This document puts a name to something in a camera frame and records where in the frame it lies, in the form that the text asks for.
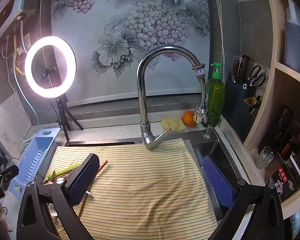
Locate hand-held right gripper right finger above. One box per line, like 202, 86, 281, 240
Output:
202, 155, 285, 240

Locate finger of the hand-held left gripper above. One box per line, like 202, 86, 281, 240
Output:
0, 164, 20, 182

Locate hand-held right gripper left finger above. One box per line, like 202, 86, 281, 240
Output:
16, 153, 100, 240

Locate green plastic spoon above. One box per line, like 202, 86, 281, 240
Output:
47, 162, 82, 180

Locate brown wooden chopstick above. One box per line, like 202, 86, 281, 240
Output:
78, 160, 108, 218

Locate blue plastic drain basket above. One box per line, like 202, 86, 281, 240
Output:
9, 127, 61, 193

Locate stainless steel sink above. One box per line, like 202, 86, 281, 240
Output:
64, 136, 255, 240

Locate metal sink knob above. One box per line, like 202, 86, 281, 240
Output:
203, 123, 215, 139

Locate clear drinking glass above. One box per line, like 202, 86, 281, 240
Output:
255, 147, 274, 170

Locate striped yellow cloth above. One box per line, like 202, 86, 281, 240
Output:
44, 138, 218, 240

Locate flexible faucet sprayer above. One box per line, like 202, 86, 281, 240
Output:
191, 64, 210, 125

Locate black box with red label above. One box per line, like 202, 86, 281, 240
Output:
266, 165, 300, 198

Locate orange fruit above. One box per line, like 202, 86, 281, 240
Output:
182, 111, 198, 127

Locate yellow sponge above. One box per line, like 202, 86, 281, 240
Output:
161, 117, 185, 132

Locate dark blue knife block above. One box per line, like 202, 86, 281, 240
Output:
225, 79, 263, 133

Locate green dish soap bottle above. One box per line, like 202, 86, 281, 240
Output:
205, 62, 226, 127

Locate dark bottle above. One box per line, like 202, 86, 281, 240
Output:
271, 105, 294, 153

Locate chrome faucet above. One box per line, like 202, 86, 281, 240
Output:
136, 45, 205, 151

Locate black kitchen scissors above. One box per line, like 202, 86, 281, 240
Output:
247, 64, 266, 88

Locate grape print window blind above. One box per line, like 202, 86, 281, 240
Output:
51, 0, 212, 103

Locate white water heater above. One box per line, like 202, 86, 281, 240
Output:
0, 0, 39, 47

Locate translucent plastic jug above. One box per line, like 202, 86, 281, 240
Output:
283, 0, 300, 77

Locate wooden shelf unit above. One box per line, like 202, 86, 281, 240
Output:
242, 0, 300, 220

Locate green hose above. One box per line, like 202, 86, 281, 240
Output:
14, 62, 39, 125

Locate white ring light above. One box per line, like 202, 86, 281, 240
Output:
24, 36, 77, 98

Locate brown handled knife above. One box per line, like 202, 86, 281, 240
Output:
232, 60, 240, 83
239, 55, 249, 83

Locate yellow hose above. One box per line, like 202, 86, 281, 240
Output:
13, 35, 25, 77

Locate white bead chain cord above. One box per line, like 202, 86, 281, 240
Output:
215, 0, 227, 83

